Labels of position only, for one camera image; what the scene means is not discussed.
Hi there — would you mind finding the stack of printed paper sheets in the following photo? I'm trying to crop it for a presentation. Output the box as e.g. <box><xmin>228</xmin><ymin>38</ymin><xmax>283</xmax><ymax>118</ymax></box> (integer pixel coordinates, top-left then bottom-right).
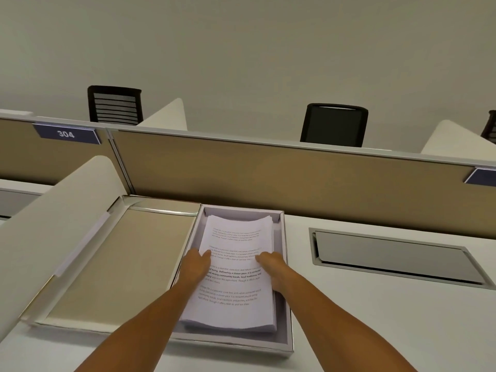
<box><xmin>180</xmin><ymin>215</ymin><xmax>278</xmax><ymax>334</ymax></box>

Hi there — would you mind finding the person's left forearm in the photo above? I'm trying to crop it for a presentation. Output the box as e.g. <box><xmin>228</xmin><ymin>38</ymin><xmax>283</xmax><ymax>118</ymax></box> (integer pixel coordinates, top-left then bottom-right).
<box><xmin>73</xmin><ymin>278</ymin><xmax>205</xmax><ymax>372</ymax></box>

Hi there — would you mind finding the white box lid beige inside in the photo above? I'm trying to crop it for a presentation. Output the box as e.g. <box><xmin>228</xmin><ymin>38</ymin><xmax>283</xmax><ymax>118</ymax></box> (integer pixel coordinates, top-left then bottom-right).
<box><xmin>20</xmin><ymin>194</ymin><xmax>203</xmax><ymax>334</ymax></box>

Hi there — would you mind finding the grey metal desk cable flap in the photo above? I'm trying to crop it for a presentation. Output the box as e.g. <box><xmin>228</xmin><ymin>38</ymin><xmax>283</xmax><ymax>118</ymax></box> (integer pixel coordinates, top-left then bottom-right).
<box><xmin>0</xmin><ymin>187</ymin><xmax>44</xmax><ymax>220</ymax></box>
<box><xmin>308</xmin><ymin>227</ymin><xmax>496</xmax><ymax>289</ymax></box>

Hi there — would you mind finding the black mesh office chair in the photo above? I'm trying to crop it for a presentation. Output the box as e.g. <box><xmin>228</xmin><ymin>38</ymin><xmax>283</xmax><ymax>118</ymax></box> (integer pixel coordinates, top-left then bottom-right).
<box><xmin>300</xmin><ymin>103</ymin><xmax>369</xmax><ymax>148</ymax></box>

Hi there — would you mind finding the person's right hand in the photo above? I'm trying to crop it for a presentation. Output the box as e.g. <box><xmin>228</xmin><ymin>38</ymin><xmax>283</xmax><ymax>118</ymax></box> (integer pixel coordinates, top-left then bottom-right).
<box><xmin>256</xmin><ymin>251</ymin><xmax>290</xmax><ymax>287</ymax></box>

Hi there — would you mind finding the long beige desk partition panel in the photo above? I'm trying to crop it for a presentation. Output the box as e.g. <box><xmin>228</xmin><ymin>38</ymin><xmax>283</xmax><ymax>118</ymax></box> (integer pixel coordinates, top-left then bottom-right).
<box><xmin>106</xmin><ymin>127</ymin><xmax>496</xmax><ymax>241</ymax></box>

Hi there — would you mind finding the white box tray grey inside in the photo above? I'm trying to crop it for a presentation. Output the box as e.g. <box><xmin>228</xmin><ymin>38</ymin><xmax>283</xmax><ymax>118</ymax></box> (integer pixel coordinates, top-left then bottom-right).
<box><xmin>164</xmin><ymin>204</ymin><xmax>296</xmax><ymax>359</ymax></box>

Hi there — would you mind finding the person's left hand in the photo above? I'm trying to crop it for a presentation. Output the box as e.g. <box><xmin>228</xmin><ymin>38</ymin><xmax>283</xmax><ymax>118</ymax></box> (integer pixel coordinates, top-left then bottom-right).
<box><xmin>181</xmin><ymin>249</ymin><xmax>213</xmax><ymax>286</ymax></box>

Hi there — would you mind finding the blue number label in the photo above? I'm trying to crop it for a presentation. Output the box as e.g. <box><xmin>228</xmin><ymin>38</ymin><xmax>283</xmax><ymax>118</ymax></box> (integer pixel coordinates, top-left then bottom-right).
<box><xmin>463</xmin><ymin>167</ymin><xmax>496</xmax><ymax>187</ymax></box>
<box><xmin>33</xmin><ymin>123</ymin><xmax>102</xmax><ymax>145</ymax></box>

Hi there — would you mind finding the person's right forearm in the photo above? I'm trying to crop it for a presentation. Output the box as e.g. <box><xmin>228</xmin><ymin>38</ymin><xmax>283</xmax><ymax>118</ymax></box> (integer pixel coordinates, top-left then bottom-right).
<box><xmin>271</xmin><ymin>278</ymin><xmax>420</xmax><ymax>372</ymax></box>

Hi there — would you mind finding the black slatted office chair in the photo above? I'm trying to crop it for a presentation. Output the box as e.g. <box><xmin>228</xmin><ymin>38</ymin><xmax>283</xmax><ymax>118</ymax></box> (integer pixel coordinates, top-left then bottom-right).
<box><xmin>87</xmin><ymin>85</ymin><xmax>143</xmax><ymax>127</ymax></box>

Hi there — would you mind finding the white curved desk side divider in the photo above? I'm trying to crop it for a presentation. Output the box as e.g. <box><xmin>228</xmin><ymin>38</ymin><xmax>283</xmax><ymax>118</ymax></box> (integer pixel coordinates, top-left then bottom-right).
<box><xmin>0</xmin><ymin>155</ymin><xmax>125</xmax><ymax>342</ymax></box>
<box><xmin>0</xmin><ymin>108</ymin><xmax>35</xmax><ymax>119</ymax></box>
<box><xmin>137</xmin><ymin>98</ymin><xmax>189</xmax><ymax>131</ymax></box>
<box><xmin>420</xmin><ymin>119</ymin><xmax>496</xmax><ymax>166</ymax></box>

